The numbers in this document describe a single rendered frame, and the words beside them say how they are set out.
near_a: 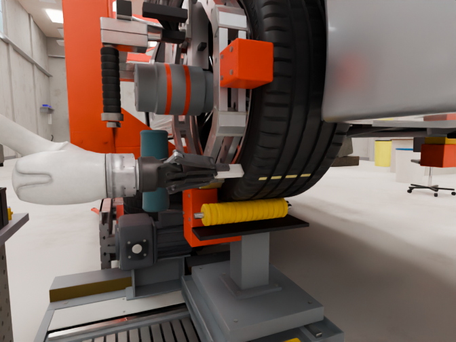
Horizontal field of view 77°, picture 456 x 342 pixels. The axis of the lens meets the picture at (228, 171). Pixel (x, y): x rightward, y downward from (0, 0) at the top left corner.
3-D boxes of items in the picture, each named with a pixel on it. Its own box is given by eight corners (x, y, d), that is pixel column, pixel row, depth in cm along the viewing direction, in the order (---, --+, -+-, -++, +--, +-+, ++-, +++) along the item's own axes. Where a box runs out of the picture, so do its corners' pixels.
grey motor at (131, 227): (226, 292, 118) (226, 209, 115) (118, 314, 103) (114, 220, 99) (212, 273, 135) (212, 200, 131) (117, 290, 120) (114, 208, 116)
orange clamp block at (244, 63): (252, 89, 61) (274, 81, 52) (217, 87, 58) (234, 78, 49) (252, 55, 60) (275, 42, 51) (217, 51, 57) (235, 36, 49)
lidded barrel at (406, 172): (432, 182, 471) (435, 148, 465) (413, 184, 452) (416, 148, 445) (404, 179, 513) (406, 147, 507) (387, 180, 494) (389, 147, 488)
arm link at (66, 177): (104, 146, 52) (106, 150, 64) (1, 148, 47) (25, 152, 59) (106, 205, 52) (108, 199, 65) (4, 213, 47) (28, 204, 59)
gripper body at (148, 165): (137, 201, 60) (181, 197, 63) (138, 176, 54) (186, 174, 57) (135, 173, 64) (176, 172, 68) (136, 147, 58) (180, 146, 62)
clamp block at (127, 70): (137, 79, 91) (136, 62, 90) (106, 77, 87) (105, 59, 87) (136, 82, 95) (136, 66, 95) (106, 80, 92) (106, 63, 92)
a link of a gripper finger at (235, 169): (212, 166, 66) (212, 164, 66) (239, 165, 69) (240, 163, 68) (215, 176, 64) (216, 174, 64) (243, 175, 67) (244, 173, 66)
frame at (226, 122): (247, 199, 63) (248, -69, 57) (218, 201, 60) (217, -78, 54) (188, 173, 113) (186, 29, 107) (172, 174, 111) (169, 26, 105)
